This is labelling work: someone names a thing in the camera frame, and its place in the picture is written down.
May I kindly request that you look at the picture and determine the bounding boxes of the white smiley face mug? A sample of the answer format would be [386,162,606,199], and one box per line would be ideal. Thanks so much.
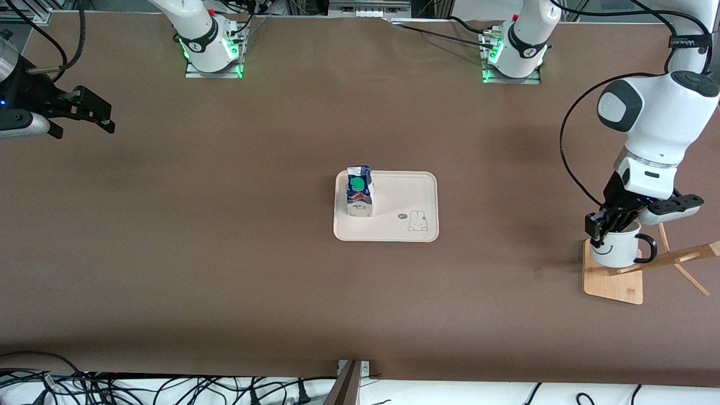
[589,218,658,269]

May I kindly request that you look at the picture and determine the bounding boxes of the blue white milk carton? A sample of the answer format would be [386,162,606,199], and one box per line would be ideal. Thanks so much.
[344,165,375,218]

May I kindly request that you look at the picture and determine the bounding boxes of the cream rabbit print tray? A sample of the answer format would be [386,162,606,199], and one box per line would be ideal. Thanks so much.
[334,170,439,243]

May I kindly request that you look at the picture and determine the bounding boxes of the wooden mug rack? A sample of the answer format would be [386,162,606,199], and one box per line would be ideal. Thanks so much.
[583,223,720,305]

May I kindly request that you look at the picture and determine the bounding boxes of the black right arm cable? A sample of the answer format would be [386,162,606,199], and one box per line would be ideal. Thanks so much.
[25,0,87,74]
[20,0,69,65]

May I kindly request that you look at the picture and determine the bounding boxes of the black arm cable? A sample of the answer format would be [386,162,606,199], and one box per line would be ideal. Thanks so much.
[25,0,87,74]
[20,0,69,65]
[548,0,715,208]

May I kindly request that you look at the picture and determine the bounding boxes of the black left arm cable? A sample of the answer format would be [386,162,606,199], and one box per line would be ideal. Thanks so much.
[548,0,715,208]

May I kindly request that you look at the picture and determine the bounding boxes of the aluminium frame rail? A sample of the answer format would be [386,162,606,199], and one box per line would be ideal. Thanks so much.
[0,0,57,24]

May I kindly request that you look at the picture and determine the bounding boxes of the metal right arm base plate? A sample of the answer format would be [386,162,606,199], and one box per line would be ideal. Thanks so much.
[184,22,248,79]

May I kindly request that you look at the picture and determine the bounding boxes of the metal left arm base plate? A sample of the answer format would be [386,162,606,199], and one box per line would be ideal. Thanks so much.
[483,31,542,85]

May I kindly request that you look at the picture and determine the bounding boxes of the black cable on table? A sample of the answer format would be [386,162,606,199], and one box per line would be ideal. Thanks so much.
[388,20,496,50]

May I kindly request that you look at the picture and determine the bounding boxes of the tangled black floor cables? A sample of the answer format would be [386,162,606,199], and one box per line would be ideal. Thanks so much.
[0,352,338,405]

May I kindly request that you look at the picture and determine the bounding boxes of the grey metal post with bracket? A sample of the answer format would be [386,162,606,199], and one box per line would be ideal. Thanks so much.
[323,360,371,405]

